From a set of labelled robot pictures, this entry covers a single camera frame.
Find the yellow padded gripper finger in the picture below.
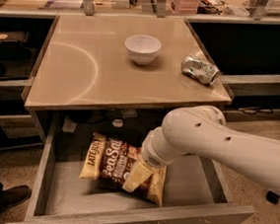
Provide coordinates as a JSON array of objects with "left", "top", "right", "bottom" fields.
[{"left": 122, "top": 161, "right": 154, "bottom": 193}]

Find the brown chip bag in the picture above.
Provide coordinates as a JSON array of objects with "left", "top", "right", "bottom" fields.
[{"left": 80, "top": 132, "right": 166, "bottom": 206}]

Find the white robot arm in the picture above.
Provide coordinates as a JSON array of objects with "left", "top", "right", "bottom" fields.
[{"left": 123, "top": 106, "right": 280, "bottom": 195}]

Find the open grey wooden drawer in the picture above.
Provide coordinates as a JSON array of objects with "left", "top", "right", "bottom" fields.
[{"left": 10, "top": 111, "right": 254, "bottom": 224}]

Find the beige counter cabinet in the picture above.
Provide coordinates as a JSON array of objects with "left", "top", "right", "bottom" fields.
[{"left": 17, "top": 3, "right": 242, "bottom": 160}]

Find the crushed silver can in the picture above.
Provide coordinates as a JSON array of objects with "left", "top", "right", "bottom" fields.
[{"left": 180, "top": 54, "right": 220, "bottom": 86}]

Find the white bowl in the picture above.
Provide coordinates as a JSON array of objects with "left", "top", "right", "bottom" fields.
[{"left": 125, "top": 35, "right": 162, "bottom": 65}]

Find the black office chair base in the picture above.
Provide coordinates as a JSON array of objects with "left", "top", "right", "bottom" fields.
[{"left": 265, "top": 190, "right": 279, "bottom": 204}]

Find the pink stacked box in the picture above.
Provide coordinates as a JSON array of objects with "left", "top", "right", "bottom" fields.
[{"left": 171, "top": 0, "right": 200, "bottom": 15}]

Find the purple white paper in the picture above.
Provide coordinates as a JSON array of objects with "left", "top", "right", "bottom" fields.
[{"left": 44, "top": 0, "right": 83, "bottom": 10}]

